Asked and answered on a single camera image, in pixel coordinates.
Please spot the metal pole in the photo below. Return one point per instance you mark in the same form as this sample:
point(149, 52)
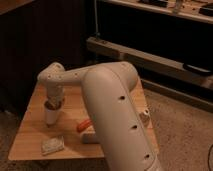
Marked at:
point(97, 33)

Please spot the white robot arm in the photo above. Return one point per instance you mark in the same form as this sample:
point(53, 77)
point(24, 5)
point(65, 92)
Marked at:
point(106, 91)

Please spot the grey rectangular sponge block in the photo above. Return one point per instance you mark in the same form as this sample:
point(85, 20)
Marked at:
point(89, 138)

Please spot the long shelf bench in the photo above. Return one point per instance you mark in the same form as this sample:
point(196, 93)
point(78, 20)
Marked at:
point(158, 65)

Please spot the white crumpled snack bag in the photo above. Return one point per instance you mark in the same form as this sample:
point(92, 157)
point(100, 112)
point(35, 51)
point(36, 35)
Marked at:
point(52, 145)

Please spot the wooden table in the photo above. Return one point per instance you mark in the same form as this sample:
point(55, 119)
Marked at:
point(33, 129)

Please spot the black object on bench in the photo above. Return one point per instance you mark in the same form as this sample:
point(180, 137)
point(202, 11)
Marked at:
point(197, 71)

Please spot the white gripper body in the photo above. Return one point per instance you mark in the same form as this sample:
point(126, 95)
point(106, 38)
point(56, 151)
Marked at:
point(55, 94)

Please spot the orange carrot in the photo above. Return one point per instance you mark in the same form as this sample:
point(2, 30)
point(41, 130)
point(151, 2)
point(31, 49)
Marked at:
point(83, 125)

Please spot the small clear bottle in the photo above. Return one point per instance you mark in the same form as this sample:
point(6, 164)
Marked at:
point(145, 117)

